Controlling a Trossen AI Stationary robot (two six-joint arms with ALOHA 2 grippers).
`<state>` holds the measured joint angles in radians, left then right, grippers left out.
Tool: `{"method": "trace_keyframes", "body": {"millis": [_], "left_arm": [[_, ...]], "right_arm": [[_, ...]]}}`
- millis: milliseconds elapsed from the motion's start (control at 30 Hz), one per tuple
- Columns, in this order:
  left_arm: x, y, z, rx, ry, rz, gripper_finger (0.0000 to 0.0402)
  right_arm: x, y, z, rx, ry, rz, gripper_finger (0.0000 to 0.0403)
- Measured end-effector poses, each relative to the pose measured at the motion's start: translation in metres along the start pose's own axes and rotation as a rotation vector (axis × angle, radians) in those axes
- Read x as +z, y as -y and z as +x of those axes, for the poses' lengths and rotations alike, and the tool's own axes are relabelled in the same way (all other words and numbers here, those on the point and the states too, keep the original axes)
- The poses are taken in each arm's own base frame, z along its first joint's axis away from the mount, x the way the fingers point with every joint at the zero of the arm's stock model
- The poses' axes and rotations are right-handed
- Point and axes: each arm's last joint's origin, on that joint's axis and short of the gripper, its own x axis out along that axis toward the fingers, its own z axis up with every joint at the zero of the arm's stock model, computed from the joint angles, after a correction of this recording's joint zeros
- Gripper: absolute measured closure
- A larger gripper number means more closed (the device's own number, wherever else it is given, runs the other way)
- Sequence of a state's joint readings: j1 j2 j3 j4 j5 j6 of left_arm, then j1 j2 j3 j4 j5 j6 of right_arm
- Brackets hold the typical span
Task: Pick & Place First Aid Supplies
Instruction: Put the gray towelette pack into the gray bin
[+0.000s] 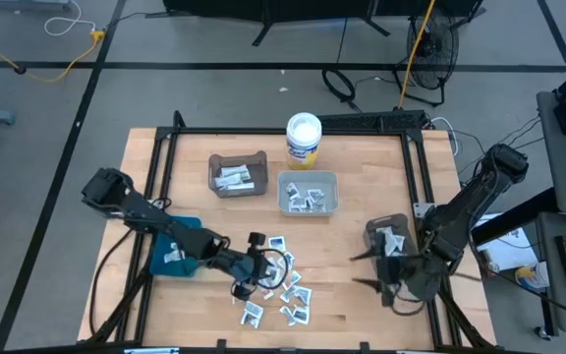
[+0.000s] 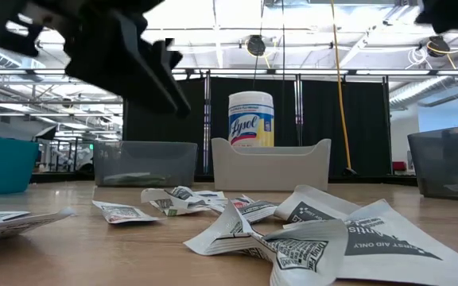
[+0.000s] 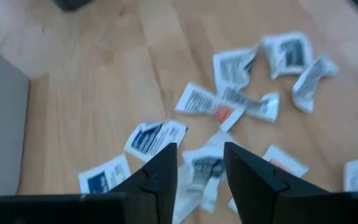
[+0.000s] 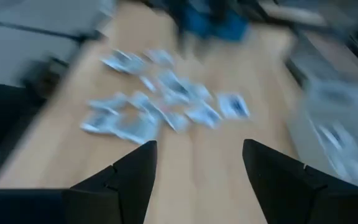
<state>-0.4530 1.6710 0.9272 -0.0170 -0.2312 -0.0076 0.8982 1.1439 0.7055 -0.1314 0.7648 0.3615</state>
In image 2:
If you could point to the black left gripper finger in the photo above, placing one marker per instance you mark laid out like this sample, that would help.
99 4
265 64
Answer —
169 63
113 63

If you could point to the green striped bandage wrapper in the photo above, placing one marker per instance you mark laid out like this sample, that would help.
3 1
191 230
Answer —
137 179

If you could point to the white first aid packet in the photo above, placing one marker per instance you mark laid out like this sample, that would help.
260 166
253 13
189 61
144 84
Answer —
26 223
209 196
165 202

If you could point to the white packet black triangle print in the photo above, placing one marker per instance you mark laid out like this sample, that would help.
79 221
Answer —
392 242
304 212

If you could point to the black curtain backdrop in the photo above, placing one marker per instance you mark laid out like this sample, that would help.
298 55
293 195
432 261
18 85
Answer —
165 129

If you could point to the silver backdrop pole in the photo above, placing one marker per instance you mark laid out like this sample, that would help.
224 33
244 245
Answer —
298 111
206 131

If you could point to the black angled monitor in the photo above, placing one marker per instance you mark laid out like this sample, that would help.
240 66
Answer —
46 133

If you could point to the dark grey plastic bin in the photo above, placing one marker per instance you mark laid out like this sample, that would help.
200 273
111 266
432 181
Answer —
145 159
447 159

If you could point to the Lysol wipes canister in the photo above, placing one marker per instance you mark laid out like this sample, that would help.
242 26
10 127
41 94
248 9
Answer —
251 119

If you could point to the background robot station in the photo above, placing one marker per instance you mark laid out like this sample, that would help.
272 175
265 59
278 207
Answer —
74 159

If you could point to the light grey plastic bin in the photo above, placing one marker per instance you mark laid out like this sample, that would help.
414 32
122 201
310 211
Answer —
272 167

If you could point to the teal plastic bin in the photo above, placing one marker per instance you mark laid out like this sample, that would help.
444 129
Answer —
4 165

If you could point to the red floor object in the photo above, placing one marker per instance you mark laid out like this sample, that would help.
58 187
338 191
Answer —
398 166

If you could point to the white drug facts packet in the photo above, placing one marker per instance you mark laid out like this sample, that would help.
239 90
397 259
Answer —
292 254

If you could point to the black aluminium table frame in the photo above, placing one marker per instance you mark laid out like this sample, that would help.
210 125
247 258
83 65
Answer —
62 177

